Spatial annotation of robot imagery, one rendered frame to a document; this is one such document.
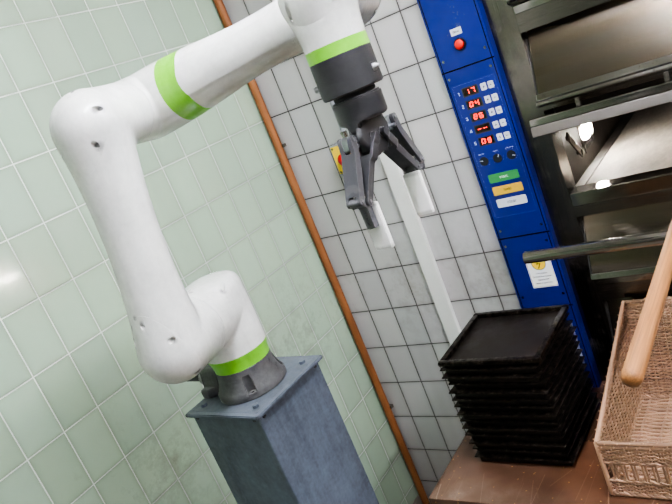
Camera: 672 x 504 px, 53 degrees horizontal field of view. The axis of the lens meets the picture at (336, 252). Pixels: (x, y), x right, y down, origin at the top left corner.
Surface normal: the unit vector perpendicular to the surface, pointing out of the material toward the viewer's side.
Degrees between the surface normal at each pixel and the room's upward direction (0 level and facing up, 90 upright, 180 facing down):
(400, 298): 90
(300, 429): 90
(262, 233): 90
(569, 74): 70
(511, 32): 90
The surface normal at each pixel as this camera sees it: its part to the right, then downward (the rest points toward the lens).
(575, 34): -0.61, 0.09
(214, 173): 0.78, -0.15
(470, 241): -0.51, 0.42
